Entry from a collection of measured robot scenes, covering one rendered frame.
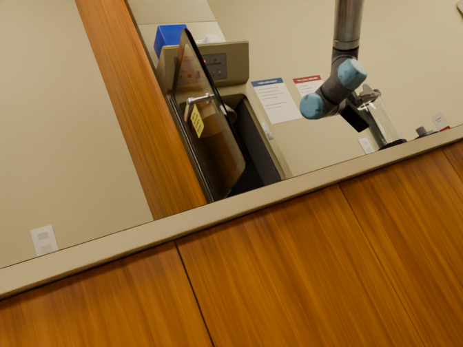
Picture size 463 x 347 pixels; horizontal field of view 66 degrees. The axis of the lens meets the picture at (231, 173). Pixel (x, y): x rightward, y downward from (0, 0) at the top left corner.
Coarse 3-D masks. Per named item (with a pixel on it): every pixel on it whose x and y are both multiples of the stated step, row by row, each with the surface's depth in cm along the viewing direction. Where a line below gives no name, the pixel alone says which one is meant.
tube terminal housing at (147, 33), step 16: (144, 32) 124; (192, 32) 132; (208, 32) 135; (144, 48) 124; (160, 80) 118; (224, 96) 125; (240, 96) 130; (256, 112) 127; (176, 128) 116; (272, 144) 123; (192, 160) 110; (288, 176) 120
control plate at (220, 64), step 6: (210, 54) 118; (216, 54) 119; (222, 54) 120; (174, 60) 112; (210, 60) 119; (216, 60) 120; (222, 60) 121; (210, 66) 119; (216, 66) 121; (222, 66) 122; (210, 72) 120; (216, 72) 121; (222, 72) 122; (216, 78) 122; (222, 78) 123
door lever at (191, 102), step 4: (204, 96) 86; (208, 96) 85; (188, 100) 84; (192, 100) 84; (196, 100) 85; (200, 100) 85; (204, 100) 86; (208, 100) 86; (188, 104) 84; (192, 104) 85; (188, 108) 86; (192, 108) 86; (188, 112) 88; (184, 116) 91; (188, 116) 90; (188, 120) 92
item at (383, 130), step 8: (368, 104) 120; (376, 104) 119; (368, 112) 120; (376, 112) 118; (384, 112) 118; (376, 120) 118; (384, 120) 117; (392, 120) 118; (368, 128) 120; (376, 128) 117; (384, 128) 116; (392, 128) 116; (376, 136) 118; (384, 136) 116; (392, 136) 115; (400, 136) 115; (376, 144) 118; (384, 144) 116
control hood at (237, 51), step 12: (168, 48) 110; (204, 48) 116; (216, 48) 118; (228, 48) 121; (240, 48) 123; (168, 60) 111; (228, 60) 122; (240, 60) 125; (168, 72) 113; (228, 72) 124; (240, 72) 126; (168, 84) 114; (216, 84) 124; (228, 84) 127
